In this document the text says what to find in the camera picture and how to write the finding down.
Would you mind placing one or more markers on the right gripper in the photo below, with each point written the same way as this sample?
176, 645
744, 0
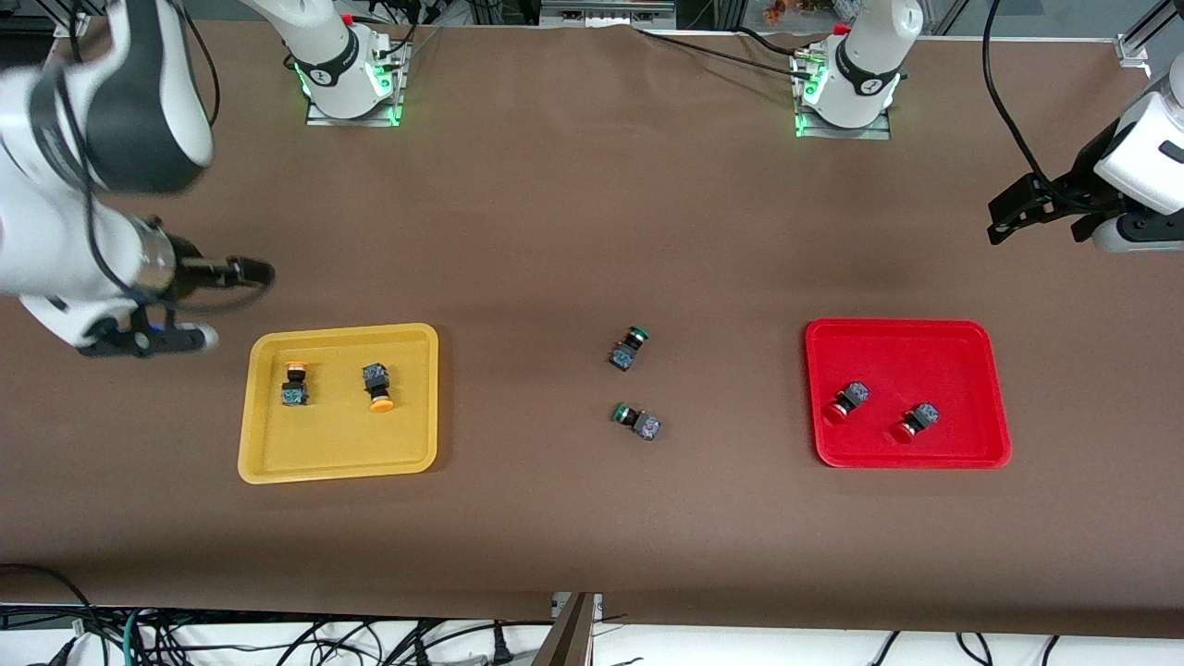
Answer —
196, 275

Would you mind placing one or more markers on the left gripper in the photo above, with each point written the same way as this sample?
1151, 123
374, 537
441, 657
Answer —
1079, 182

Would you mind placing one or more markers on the yellow push button switch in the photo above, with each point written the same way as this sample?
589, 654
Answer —
294, 395
375, 377

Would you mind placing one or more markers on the red push button switch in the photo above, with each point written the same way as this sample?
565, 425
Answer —
857, 393
925, 413

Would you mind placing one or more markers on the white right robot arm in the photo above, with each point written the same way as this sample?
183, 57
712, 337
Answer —
139, 102

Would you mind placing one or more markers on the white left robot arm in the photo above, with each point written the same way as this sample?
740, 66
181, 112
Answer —
860, 55

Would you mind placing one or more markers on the red plastic tray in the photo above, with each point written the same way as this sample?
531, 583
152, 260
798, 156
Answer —
953, 370

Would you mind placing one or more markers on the yellow plastic tray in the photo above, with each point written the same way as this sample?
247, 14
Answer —
277, 453

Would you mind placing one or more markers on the colourful background object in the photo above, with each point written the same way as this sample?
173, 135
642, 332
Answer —
784, 11

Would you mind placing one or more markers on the brown table cover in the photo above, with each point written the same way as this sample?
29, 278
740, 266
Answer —
592, 213

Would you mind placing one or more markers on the grey metal rack device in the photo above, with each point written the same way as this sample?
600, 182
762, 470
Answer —
601, 14

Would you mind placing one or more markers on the black power plug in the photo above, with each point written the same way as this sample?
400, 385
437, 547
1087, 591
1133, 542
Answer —
501, 647

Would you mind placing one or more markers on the brown table support beam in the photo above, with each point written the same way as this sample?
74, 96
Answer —
569, 638

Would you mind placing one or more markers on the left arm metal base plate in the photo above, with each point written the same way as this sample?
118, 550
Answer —
874, 132

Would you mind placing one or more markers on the aluminium frame corner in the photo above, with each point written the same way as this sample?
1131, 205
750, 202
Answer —
1133, 48

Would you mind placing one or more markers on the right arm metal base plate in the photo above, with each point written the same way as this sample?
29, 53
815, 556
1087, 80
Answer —
356, 121

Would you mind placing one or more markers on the green push button switch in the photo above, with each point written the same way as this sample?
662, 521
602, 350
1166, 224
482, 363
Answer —
622, 356
647, 426

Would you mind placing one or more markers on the metal table bracket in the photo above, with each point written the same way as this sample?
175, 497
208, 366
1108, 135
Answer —
559, 606

